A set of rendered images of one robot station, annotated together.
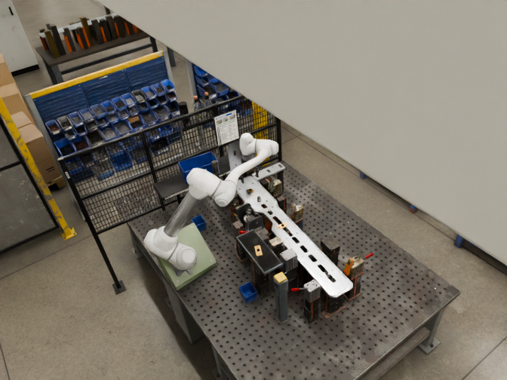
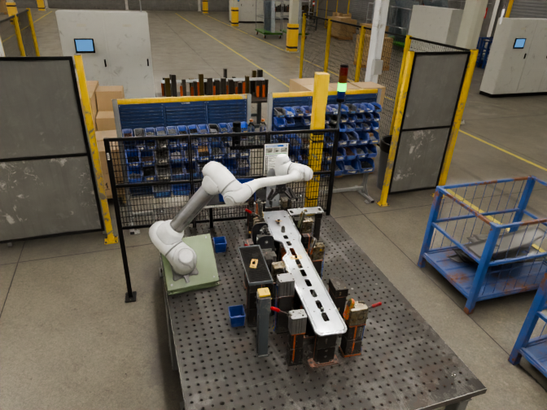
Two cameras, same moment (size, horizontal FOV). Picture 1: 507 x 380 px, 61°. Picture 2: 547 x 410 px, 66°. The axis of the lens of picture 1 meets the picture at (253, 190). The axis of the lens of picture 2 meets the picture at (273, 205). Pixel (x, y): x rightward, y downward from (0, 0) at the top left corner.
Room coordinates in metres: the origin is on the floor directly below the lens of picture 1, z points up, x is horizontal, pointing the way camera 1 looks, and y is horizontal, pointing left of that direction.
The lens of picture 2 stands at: (-0.11, -0.53, 2.65)
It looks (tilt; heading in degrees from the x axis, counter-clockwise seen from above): 28 degrees down; 12
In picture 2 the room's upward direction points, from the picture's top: 2 degrees clockwise
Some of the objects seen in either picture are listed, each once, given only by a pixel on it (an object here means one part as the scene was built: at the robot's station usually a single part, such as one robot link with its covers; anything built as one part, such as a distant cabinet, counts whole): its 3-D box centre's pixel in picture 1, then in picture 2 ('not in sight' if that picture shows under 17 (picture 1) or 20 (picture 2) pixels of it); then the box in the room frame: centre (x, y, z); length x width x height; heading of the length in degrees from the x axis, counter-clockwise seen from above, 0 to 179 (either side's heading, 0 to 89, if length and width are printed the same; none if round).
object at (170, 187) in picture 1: (206, 173); (243, 198); (2.94, 0.39, 1.01); 0.90 x 0.22 x 0.03; 117
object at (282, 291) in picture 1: (281, 299); (262, 324); (1.64, -0.12, 0.92); 0.08 x 0.08 x 0.44; 27
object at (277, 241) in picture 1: (277, 258); (278, 288); (2.02, -0.13, 0.89); 0.13 x 0.11 x 0.38; 117
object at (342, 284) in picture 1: (284, 227); (297, 259); (2.22, -0.21, 1.00); 1.38 x 0.22 x 0.02; 27
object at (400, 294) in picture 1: (262, 240); (276, 276); (2.39, -0.03, 0.68); 2.56 x 1.61 x 0.04; 32
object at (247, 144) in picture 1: (248, 143); (283, 165); (2.64, 0.01, 1.49); 0.13 x 0.11 x 0.16; 73
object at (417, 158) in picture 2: not in sight; (425, 131); (5.46, -1.29, 1.00); 1.04 x 0.14 x 2.00; 122
